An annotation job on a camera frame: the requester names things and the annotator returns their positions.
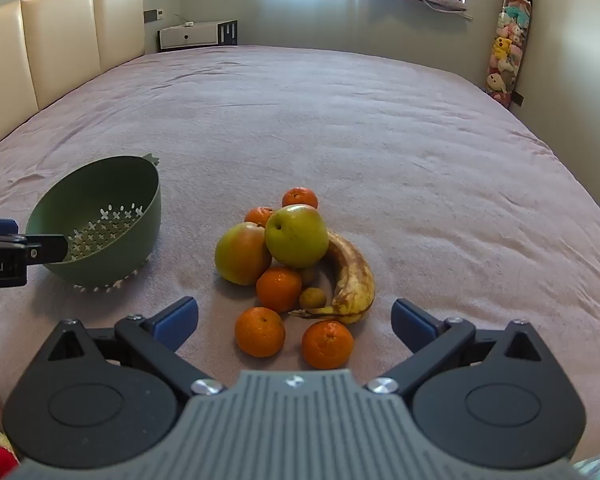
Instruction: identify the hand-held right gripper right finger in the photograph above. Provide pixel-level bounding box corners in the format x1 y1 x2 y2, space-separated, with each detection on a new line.
367 298 556 403

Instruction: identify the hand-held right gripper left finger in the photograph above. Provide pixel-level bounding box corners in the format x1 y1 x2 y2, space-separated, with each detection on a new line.
45 296 227 403

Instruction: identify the green colander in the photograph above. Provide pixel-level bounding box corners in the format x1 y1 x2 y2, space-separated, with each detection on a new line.
25 152 162 293

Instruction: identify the ripe spotted banana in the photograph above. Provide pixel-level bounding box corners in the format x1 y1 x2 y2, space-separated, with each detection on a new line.
287 230 377 325

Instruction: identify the tangerine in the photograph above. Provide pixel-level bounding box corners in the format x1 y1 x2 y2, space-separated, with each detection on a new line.
255 266 303 315
234 306 286 359
281 186 319 211
301 319 355 370
243 206 277 228

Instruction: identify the red tinged green pear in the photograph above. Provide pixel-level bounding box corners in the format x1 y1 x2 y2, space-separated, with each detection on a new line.
214 222 273 287

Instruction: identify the small brown fruit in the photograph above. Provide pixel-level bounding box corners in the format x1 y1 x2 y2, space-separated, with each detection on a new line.
299 286 327 309

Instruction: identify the yellow green pear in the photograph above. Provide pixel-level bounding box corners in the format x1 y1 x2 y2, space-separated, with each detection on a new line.
264 204 330 269

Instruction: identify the cream leather headboard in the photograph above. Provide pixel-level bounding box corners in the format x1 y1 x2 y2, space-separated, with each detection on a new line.
0 0 146 158

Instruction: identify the pink bedspread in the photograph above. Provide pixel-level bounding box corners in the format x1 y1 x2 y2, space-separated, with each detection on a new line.
0 45 600 466

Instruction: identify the white black nightstand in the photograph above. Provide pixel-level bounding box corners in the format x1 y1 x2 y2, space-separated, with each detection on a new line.
157 20 239 52

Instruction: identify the hanging plush toy organiser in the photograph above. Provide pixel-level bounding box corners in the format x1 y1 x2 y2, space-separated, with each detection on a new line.
484 0 536 108

